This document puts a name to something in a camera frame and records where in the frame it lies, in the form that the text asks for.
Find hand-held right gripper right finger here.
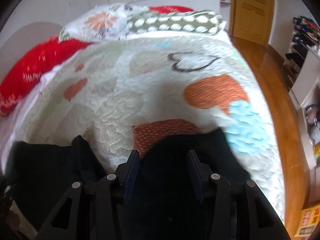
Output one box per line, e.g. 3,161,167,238
187,149,292,240

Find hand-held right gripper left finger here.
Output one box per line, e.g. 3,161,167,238
34,149,140,240

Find black pants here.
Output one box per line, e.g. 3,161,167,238
5,127,250,240

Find heart print quilt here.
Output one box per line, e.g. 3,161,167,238
15,30,287,230

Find yellow printed box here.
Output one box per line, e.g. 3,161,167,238
294,204,320,238

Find white bed sheet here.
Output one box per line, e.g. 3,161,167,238
0,65,83,160

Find large red pillow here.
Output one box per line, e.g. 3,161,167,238
0,36,93,117

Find green dotted pillow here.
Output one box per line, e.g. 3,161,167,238
126,10,225,35

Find floral white pillow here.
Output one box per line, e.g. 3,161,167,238
59,4,150,42

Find open shelf with clothes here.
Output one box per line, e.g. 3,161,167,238
282,16,320,155

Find wooden door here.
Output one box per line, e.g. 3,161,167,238
230,0,275,45

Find small red pillow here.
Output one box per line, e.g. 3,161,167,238
149,5,195,13

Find grey arched headboard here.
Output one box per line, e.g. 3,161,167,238
0,22,64,55

